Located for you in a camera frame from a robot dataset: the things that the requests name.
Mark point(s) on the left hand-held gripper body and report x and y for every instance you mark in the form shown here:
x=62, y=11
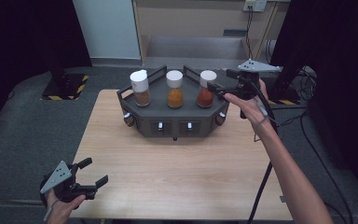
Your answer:
x=57, y=177

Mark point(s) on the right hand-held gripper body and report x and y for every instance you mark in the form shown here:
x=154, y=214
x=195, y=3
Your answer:
x=250, y=85

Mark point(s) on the orange spice jar white lid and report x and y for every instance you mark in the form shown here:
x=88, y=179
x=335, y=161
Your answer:
x=175, y=90

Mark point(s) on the black corner rack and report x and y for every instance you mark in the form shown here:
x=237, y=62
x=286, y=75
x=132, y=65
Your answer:
x=174, y=119

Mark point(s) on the brown spice jar flip cap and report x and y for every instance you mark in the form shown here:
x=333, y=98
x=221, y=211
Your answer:
x=140, y=85

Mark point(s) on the person's right hand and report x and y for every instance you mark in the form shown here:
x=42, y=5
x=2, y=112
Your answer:
x=256, y=113

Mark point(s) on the person's left hand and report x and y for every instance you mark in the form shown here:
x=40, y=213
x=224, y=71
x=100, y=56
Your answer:
x=60, y=211

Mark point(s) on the black stand with striped base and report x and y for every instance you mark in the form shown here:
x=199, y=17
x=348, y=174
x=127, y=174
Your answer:
x=63, y=87
x=284, y=93

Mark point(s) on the wooden shelf unit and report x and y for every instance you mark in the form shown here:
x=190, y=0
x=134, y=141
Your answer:
x=195, y=18

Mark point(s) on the black curtain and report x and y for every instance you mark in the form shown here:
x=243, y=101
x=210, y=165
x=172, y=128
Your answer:
x=345, y=62
x=18, y=40

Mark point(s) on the grey tape strip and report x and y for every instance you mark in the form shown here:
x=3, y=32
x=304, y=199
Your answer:
x=282, y=199

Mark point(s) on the white panel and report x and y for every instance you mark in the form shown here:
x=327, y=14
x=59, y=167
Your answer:
x=108, y=28

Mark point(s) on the white wall power outlet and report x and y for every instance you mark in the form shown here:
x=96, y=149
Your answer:
x=254, y=4

